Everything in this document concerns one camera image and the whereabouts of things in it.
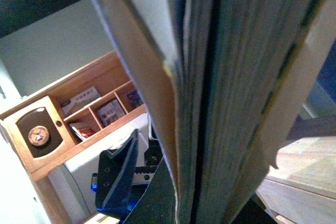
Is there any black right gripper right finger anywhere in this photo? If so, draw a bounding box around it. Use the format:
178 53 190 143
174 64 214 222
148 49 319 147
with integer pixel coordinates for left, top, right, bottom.
124 160 176 224

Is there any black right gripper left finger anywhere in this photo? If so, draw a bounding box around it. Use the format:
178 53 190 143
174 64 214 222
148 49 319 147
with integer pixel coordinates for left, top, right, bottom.
95 129 139 213

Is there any thick grey-paged book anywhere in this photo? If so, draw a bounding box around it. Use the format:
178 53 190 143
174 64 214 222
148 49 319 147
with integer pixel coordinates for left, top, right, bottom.
92 0 335 223

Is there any red white book lower cubby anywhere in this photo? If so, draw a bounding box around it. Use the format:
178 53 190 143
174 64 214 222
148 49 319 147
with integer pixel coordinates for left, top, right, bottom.
69 122 96 141

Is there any colourful book middle cubby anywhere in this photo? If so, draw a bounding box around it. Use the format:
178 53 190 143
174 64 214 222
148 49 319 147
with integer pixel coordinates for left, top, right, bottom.
96 99 126 127

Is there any blue book right cubby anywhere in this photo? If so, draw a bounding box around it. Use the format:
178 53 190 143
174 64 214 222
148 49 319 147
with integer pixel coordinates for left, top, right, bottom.
127 90 143 109

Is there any white picture book upper cubby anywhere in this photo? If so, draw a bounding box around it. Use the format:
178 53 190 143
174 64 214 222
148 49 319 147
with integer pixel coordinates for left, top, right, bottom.
61 86 101 116

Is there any round wooden clock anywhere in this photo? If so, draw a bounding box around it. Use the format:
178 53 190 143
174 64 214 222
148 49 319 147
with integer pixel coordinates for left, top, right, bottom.
28 125 49 146

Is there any light wooden bookshelf cabinet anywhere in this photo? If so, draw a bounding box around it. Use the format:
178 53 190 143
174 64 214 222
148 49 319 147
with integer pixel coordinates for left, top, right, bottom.
256 37 336 224

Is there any orange wooden wall shelf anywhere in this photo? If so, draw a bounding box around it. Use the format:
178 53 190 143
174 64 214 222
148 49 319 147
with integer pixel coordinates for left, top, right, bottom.
1 51 146 223

